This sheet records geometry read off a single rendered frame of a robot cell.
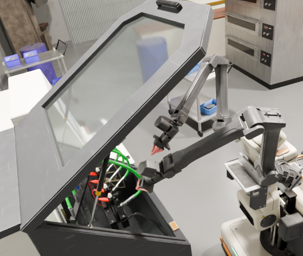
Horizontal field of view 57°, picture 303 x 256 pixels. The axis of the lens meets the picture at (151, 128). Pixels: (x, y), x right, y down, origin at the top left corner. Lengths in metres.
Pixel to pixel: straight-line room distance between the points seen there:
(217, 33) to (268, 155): 5.08
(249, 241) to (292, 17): 3.23
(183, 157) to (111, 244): 0.45
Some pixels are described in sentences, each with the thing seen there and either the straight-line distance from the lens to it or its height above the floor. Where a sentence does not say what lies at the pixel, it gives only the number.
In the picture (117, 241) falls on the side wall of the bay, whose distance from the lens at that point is 1.21.
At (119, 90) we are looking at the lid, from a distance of 1.06.
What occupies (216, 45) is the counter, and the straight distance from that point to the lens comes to 6.23.
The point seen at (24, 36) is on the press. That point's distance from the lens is 7.88.
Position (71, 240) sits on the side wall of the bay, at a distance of 1.12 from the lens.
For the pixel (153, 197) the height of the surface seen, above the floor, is 0.95.
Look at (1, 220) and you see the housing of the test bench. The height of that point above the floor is 1.50.
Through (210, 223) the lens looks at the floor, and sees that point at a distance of 2.74.
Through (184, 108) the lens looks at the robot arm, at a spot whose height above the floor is 1.44.
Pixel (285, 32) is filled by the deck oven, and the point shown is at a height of 0.87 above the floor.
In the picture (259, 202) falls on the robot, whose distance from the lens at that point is 1.66.
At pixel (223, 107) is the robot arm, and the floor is 1.35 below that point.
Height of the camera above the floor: 2.16
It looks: 32 degrees down
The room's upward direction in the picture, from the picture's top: 10 degrees counter-clockwise
